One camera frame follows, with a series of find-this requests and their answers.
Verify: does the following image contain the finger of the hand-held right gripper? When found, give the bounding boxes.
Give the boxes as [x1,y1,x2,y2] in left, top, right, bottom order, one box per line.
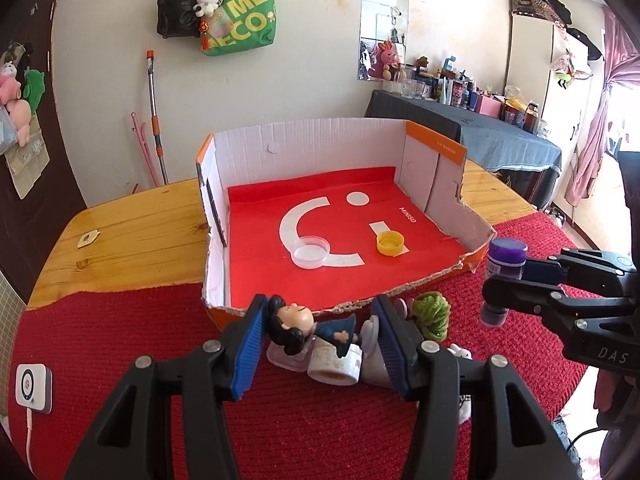
[522,248,638,286]
[482,277,621,321]

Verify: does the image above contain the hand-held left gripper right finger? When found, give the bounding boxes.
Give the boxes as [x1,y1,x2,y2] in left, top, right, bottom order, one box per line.
[372,294,581,480]

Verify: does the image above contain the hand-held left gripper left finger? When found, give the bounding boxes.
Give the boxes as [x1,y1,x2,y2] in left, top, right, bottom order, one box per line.
[65,294,268,480]

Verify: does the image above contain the purple bottle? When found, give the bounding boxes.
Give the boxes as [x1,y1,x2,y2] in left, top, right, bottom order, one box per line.
[480,238,528,327]

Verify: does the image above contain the black-haired doll figurine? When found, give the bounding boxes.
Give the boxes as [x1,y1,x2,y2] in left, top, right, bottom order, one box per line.
[263,296,381,358]

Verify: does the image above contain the white cream jar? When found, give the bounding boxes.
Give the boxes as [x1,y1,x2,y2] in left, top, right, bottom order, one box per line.
[306,342,363,386]

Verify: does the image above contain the orange and white cardboard box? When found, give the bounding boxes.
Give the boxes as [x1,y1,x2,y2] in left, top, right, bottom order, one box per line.
[196,117,497,332]

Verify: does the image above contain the person's right hand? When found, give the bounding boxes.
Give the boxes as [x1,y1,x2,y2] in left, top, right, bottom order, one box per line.
[594,367,635,420]

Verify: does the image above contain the yellow bottle cap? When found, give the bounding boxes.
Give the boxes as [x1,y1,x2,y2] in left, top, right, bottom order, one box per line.
[376,230,406,257]

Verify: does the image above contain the red paper liner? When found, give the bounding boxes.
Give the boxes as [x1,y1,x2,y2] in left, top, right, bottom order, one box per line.
[227,165,493,311]

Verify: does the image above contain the red knitted mat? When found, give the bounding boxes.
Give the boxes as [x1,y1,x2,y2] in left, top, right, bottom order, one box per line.
[10,210,606,480]

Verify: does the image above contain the side table with blue cloth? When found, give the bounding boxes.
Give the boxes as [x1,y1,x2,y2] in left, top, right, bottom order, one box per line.
[365,90,563,211]

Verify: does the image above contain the cluster of bottles and jars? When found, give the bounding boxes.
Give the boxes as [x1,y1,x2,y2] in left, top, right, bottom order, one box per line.
[385,55,551,136]

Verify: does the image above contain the pink curtain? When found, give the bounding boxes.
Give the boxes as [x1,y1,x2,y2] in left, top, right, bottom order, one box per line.
[565,7,640,206]

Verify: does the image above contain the hanging pink and green toy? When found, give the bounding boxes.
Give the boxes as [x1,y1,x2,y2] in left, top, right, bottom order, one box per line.
[550,50,593,91]

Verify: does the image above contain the white wardrobe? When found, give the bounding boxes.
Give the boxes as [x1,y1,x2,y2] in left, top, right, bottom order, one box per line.
[505,10,593,211]

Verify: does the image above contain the white charging device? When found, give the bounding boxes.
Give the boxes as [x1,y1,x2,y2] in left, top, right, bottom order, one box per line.
[15,364,53,415]

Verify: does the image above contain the pink clothes hanger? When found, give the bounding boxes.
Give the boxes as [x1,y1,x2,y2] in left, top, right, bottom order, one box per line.
[131,111,163,188]

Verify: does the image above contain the black hat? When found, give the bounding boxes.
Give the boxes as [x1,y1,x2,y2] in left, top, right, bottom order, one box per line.
[567,27,603,61]

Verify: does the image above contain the mop pole with orange grip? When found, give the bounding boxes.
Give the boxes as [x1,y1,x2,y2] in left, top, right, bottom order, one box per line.
[146,50,170,186]

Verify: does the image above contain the pink rabbit plush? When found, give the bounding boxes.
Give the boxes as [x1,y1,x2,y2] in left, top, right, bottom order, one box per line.
[372,41,401,81]

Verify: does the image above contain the patterned dark bag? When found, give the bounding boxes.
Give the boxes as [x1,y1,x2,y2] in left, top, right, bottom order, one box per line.
[510,0,573,26]

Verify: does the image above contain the pink plush toy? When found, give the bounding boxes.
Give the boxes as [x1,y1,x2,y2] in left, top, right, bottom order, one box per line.
[0,62,31,146]

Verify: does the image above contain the green tote bag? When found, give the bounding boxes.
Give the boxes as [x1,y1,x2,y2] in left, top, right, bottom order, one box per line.
[201,0,277,57]

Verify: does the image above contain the black bag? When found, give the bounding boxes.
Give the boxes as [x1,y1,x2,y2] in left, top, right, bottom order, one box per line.
[156,0,216,38]

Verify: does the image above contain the black cable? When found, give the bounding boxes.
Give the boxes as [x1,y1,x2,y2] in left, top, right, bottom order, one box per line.
[565,425,606,461]

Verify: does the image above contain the white cable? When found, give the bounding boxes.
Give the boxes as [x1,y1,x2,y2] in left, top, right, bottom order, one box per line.
[25,410,38,476]

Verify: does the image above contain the hanging wall organizer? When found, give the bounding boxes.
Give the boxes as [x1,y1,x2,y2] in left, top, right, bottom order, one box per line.
[0,40,51,200]

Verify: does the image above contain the wall mirror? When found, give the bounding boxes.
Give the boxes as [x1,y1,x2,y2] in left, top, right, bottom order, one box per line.
[357,0,410,82]

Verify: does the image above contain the green plush wall toy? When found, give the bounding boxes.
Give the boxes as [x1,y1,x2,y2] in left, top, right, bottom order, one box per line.
[24,69,46,116]

